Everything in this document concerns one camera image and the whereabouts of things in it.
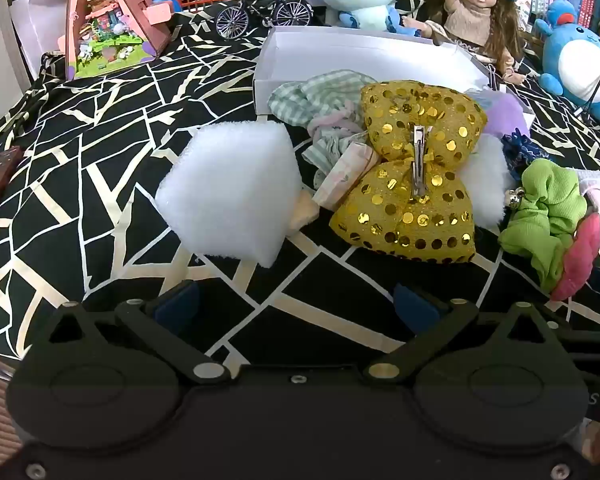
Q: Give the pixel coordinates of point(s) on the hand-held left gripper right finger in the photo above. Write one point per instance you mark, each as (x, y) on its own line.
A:
(415, 305)

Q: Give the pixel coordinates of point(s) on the brown-haired doll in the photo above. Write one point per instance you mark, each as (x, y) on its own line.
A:
(472, 15)

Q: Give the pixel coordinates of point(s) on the black model bicycle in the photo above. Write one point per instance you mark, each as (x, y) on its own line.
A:
(260, 7)

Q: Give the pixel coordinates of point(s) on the pink fabric scrunchie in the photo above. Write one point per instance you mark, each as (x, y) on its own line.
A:
(577, 255)

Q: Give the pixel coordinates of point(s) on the pink triangular diorama house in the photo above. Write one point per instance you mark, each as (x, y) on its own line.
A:
(110, 25)

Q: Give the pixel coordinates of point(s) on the white cardboard box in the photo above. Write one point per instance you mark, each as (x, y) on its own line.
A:
(355, 55)

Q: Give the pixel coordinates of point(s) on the green checked cloth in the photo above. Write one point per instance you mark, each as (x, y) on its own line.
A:
(325, 90)

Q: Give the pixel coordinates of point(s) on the blue round mouse plush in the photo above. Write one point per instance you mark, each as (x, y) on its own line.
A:
(575, 60)

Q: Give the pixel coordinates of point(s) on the black white patterned blanket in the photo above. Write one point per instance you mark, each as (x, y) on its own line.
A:
(105, 135)

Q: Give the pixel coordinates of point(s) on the blue round toy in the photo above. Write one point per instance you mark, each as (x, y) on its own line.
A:
(167, 4)

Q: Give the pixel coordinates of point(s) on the gold sequin bow hair clip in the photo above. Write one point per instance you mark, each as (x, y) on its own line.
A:
(405, 230)

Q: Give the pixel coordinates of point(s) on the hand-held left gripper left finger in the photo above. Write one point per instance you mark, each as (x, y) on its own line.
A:
(177, 302)

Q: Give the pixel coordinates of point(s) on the white foam block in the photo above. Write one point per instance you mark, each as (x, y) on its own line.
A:
(230, 190)

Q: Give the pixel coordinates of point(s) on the white fluffy scrunchie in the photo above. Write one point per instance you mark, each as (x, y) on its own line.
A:
(485, 180)

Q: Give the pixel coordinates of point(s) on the navy patterned scrunchie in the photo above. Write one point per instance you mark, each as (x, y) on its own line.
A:
(520, 152)

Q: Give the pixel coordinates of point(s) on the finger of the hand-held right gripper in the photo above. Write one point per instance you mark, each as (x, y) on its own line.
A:
(595, 335)

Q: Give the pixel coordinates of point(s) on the white paper board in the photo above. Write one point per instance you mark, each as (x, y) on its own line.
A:
(37, 30)

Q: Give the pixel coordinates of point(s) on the purple fluffy scrunchie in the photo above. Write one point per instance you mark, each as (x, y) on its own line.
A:
(505, 115)

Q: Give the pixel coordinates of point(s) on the green scrunchie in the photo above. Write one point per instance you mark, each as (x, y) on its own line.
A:
(545, 210)

